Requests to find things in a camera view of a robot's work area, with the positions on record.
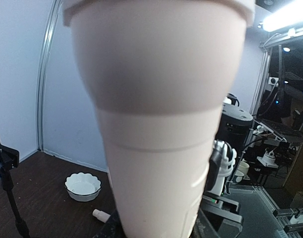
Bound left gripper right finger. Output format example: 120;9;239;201
193;209;220;238

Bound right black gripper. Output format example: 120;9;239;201
200;192;244;238

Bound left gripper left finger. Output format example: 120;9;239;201
96;210;121;238

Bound black microphone stand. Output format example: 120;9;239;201
0;143;30;238

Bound cream microphone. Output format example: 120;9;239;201
92;209;110;223
62;0;255;238

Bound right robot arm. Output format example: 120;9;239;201
192;98;253;238

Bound white scalloped bowl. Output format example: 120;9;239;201
64;172;102;202

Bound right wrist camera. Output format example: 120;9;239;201
204;140;237;196

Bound left aluminium frame post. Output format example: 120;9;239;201
36;0;62;151

